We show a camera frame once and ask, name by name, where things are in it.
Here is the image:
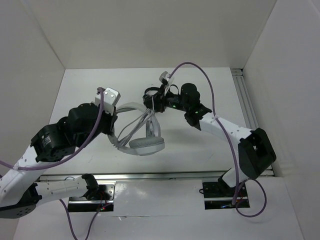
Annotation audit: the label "grey headphone cable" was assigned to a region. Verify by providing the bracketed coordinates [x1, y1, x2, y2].
[117, 98, 157, 148]

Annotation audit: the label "aluminium front rail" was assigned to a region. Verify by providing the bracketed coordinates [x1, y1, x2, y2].
[39, 168, 231, 183]

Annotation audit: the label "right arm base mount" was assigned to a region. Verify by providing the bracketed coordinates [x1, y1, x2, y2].
[199, 181, 250, 210]

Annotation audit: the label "aluminium rail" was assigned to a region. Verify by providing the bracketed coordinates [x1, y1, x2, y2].
[231, 69, 277, 179]
[39, 168, 231, 183]

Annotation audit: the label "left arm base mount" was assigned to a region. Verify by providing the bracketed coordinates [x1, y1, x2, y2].
[67, 180, 116, 213]

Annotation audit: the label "black headphones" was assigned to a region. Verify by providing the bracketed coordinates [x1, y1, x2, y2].
[142, 86, 161, 110]

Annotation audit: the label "white grey headphones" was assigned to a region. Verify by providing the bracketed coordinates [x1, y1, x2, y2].
[108, 102, 165, 156]

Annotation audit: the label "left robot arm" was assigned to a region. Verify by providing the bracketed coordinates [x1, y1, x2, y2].
[0, 103, 117, 219]

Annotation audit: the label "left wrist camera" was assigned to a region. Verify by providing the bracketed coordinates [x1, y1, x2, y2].
[93, 87, 121, 115]

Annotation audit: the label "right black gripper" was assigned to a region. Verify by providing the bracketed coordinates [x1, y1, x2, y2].
[144, 84, 190, 113]

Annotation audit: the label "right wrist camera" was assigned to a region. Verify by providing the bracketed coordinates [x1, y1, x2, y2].
[159, 71, 174, 93]

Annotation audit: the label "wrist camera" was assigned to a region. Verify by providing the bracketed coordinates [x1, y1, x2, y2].
[159, 71, 174, 93]
[93, 87, 121, 115]

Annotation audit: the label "aluminium right side rail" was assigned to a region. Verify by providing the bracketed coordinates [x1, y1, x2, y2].
[231, 69, 277, 179]

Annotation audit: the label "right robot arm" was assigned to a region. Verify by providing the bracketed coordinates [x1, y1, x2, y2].
[143, 83, 277, 196]

